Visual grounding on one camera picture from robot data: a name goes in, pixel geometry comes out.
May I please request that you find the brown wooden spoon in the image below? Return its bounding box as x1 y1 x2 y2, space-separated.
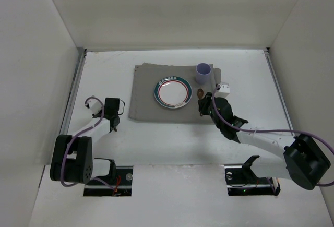
196 88 206 117

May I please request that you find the grey cloth placemat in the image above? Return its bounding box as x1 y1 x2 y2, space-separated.
128 63 221 124

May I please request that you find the white plate with green rim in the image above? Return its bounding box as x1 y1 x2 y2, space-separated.
153 76 193 109

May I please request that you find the lilac plastic cup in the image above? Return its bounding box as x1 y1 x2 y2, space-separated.
195 63 211 85

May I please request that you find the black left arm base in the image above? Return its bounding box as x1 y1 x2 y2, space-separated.
83 159 134 197

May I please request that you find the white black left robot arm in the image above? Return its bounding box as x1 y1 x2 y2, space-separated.
50 96 124 187

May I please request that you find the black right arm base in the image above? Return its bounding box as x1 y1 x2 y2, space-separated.
224 155 281 196

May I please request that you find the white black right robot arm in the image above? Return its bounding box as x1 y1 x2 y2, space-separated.
197 90 331 190

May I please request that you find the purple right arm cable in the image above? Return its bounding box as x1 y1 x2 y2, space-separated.
211 88 334 187

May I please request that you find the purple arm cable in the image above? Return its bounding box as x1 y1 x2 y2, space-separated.
211 88 334 187
60 97 115 188

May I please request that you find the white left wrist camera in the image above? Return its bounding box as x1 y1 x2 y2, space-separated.
85 96 103 116

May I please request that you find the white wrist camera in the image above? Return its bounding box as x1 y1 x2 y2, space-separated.
85 96 103 116
215 82 230 98

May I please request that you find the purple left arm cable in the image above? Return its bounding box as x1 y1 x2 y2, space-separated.
60 97 115 188

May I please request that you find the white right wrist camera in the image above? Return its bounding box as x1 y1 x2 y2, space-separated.
215 82 230 98

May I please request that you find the left aluminium table rail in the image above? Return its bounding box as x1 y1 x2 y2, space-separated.
58 47 87 135

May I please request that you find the aluminium table rail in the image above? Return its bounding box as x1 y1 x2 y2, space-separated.
264 48 291 129
58 47 87 135

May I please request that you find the right aluminium table rail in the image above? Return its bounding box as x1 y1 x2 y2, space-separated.
264 48 291 129

